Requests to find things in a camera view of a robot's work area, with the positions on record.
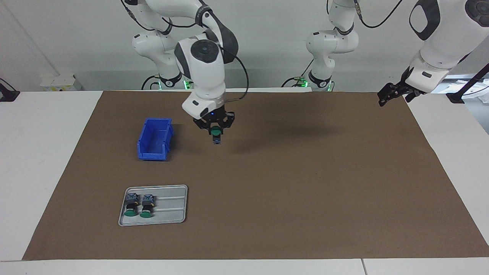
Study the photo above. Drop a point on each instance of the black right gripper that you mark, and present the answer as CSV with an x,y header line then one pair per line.
x,y
214,117

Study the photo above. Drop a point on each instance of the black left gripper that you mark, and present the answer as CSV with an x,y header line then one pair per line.
x,y
404,89

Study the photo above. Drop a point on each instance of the green push button switch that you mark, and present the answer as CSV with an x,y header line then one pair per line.
x,y
216,132
131,204
147,205

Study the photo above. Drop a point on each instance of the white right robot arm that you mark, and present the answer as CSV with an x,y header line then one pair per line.
x,y
206,76

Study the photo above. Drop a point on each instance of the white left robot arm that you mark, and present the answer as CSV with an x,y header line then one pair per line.
x,y
439,46

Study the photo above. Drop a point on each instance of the white paper pile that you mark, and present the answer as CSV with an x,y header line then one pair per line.
x,y
456,81

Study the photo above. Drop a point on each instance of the blue plastic storage bin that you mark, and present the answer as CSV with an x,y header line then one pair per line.
x,y
154,151

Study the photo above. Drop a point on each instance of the grey metal tray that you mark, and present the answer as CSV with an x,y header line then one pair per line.
x,y
172,208

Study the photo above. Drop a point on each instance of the brown table mat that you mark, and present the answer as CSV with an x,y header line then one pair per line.
x,y
267,210

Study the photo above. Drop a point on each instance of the white cardboard box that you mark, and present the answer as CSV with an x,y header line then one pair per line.
x,y
61,83

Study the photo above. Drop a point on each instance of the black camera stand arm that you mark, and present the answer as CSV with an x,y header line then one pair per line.
x,y
454,98

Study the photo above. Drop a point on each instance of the black clamp bracket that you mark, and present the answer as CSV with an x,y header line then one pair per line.
x,y
7,95

